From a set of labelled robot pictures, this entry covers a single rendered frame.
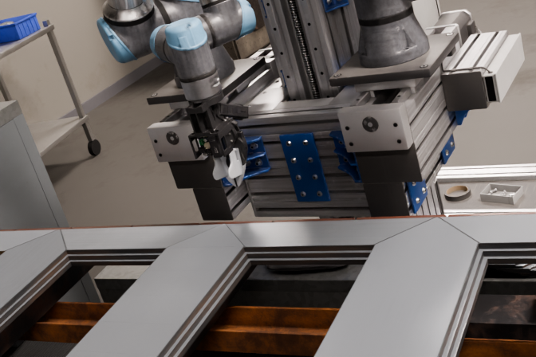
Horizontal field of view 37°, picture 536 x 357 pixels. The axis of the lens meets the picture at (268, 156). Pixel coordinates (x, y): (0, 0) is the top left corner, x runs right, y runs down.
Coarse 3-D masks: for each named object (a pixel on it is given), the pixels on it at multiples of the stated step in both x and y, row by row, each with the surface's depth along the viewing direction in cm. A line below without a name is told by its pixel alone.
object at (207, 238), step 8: (208, 232) 163; (216, 232) 162; (224, 232) 161; (232, 232) 160; (184, 240) 162; (192, 240) 161; (200, 240) 160; (208, 240) 159; (216, 240) 159; (224, 240) 158; (232, 240) 157
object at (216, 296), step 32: (64, 256) 173; (96, 256) 170; (128, 256) 166; (256, 256) 152; (288, 256) 148; (320, 256) 145; (352, 256) 142; (480, 256) 130; (512, 256) 129; (32, 288) 164; (224, 288) 145; (0, 320) 156; (192, 320) 136; (448, 352) 111
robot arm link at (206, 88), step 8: (216, 72) 158; (200, 80) 155; (208, 80) 156; (216, 80) 157; (184, 88) 158; (192, 88) 156; (200, 88) 156; (208, 88) 156; (216, 88) 157; (192, 96) 157; (200, 96) 156; (208, 96) 157
